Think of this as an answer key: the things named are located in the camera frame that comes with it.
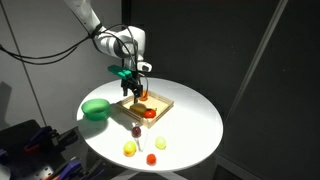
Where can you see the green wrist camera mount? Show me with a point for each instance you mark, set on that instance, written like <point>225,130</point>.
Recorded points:
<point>122,72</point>

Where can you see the round white table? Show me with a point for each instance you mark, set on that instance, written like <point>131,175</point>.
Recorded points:
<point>192,128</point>

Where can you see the yellow toy banana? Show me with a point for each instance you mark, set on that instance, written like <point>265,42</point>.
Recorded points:
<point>138,108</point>

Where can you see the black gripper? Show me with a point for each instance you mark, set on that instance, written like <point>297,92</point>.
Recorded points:
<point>133,85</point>

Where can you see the yellow-green toy lemon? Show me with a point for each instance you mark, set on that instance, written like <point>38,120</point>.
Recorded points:
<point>160,142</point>

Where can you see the orange toy fruit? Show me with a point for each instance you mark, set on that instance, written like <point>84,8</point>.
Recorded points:
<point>144,96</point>

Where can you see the wooden crate tray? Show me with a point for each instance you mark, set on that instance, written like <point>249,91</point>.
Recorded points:
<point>155,101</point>

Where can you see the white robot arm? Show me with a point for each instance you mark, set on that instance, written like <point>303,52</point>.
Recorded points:
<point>127,44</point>

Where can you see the small red-orange toy fruit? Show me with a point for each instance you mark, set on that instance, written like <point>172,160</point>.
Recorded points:
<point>151,159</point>

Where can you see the yellow-orange toy peach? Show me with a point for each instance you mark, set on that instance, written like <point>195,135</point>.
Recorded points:
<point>129,148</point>

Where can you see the red toy tomato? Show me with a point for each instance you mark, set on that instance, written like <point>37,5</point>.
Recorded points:
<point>150,113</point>

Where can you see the green plastic bowl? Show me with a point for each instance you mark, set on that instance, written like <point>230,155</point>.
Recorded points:
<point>96,109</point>

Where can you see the black perforated board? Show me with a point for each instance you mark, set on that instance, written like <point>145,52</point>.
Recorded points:
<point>17,164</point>

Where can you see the dark purple toy plum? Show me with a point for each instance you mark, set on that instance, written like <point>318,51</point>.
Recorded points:
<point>136,131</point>

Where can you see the purple orange clamp lower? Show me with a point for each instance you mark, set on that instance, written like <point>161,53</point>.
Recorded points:
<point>73,170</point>

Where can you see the purple orange clamp upper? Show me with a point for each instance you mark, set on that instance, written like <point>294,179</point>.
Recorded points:
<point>47,138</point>

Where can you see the purple orange clamp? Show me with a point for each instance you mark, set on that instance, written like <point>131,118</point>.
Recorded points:
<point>73,170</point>
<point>47,138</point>

